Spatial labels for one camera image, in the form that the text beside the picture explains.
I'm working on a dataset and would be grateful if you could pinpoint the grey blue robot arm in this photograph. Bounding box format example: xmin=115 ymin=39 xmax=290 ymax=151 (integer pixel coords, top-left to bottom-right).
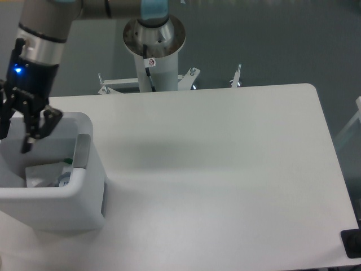
xmin=1 ymin=1 xmax=169 ymax=154

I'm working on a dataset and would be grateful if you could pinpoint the black clamp at table edge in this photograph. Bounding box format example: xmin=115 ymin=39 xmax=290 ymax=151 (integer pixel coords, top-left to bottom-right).
xmin=341 ymin=229 xmax=360 ymax=259

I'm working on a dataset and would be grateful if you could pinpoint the white frame at right edge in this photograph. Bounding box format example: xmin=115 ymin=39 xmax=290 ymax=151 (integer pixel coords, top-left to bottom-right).
xmin=334 ymin=97 xmax=360 ymax=151

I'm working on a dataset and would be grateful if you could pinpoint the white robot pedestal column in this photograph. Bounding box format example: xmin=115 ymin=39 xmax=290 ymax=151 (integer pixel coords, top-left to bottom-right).
xmin=123 ymin=15 xmax=186 ymax=93

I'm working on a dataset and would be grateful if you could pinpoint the white pedestal base frame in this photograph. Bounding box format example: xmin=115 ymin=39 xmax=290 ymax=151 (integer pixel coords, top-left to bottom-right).
xmin=98 ymin=64 xmax=242 ymax=95

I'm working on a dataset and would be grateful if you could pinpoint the white plastic wrapper green strip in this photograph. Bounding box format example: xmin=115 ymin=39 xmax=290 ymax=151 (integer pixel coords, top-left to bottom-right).
xmin=25 ymin=158 xmax=73 ymax=188

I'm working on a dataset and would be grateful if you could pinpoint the crushed clear plastic bottle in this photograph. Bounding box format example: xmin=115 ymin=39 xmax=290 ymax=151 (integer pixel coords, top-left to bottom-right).
xmin=53 ymin=167 xmax=73 ymax=187

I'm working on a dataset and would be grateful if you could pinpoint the white plastic trash can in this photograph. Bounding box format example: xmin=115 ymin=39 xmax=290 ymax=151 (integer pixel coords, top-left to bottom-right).
xmin=1 ymin=112 xmax=107 ymax=231

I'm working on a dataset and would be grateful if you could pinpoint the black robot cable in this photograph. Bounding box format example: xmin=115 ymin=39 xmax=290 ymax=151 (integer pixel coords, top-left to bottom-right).
xmin=142 ymin=43 xmax=157 ymax=93

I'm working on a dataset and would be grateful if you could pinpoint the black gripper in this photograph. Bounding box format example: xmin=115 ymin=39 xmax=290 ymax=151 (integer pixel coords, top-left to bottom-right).
xmin=1 ymin=38 xmax=63 ymax=154

